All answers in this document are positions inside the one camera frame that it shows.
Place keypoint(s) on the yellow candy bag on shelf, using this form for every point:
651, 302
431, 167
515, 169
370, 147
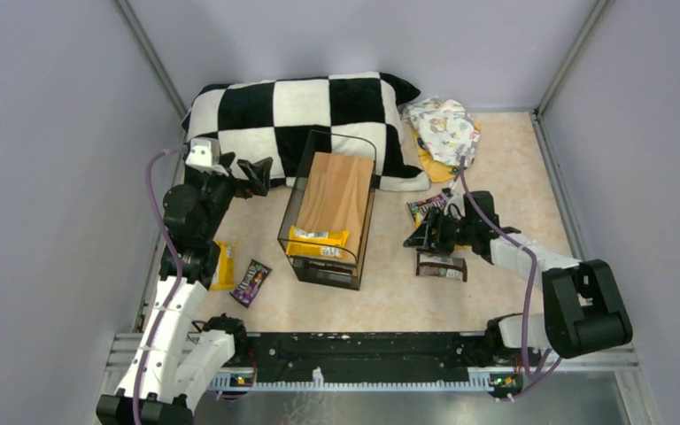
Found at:
317, 244

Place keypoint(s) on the purple M&M candy bag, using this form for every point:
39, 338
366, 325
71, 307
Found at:
248, 288

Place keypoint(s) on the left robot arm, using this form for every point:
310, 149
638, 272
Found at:
163, 383

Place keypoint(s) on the brown M&M candy bag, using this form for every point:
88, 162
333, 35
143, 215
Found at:
433, 265

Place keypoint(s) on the black white checkered pillow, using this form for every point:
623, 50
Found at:
352, 114

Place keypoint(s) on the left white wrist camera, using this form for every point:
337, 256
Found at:
202, 155

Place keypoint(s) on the patterned white cloth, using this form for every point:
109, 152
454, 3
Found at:
447, 130

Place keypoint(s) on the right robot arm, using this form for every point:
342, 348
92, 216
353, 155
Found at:
583, 310

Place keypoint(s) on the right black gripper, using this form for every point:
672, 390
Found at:
434, 232

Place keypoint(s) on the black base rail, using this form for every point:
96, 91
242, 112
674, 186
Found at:
381, 361

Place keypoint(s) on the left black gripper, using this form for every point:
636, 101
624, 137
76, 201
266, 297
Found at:
237, 178

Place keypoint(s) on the black wire shelf wooden top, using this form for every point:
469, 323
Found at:
334, 190

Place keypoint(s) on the yellow cloth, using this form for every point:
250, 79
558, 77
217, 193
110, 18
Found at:
436, 171

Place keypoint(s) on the purple brown M&M bag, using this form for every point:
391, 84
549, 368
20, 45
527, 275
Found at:
419, 209

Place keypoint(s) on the yellow candy bag left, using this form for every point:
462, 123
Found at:
223, 277

